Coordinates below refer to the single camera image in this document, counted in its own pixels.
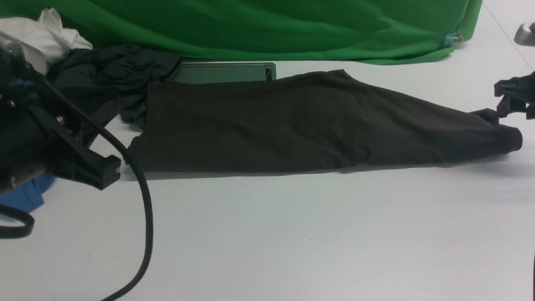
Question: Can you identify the blue binder clip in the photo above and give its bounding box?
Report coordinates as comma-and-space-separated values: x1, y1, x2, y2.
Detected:
443, 32, 463, 48

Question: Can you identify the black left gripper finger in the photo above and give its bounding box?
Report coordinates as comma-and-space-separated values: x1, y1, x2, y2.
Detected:
27, 105, 122, 190

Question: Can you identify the dark gray long-sleeved shirt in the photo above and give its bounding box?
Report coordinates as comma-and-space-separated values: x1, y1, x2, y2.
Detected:
128, 70, 523, 173

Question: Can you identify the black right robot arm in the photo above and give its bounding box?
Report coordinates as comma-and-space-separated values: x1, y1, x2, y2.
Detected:
494, 23, 535, 120

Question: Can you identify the dark teal crumpled shirt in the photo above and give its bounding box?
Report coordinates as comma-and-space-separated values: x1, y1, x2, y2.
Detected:
47, 44, 182, 129

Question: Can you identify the black left camera cable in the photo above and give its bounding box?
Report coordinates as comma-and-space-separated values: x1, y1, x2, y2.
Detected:
0, 75, 154, 301

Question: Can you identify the blue crumpled shirt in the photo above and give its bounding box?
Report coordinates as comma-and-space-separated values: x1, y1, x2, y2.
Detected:
0, 174, 56, 213

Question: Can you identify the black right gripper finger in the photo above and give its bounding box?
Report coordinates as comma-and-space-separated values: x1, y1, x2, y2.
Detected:
494, 72, 535, 120

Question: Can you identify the green backdrop cloth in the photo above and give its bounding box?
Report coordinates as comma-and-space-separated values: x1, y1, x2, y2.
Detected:
1, 0, 483, 65

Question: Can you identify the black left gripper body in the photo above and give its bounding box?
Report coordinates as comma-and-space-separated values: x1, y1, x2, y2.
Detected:
0, 80, 84, 194

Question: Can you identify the white crumpled cloth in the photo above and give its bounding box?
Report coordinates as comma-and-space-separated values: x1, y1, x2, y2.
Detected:
0, 8, 93, 74

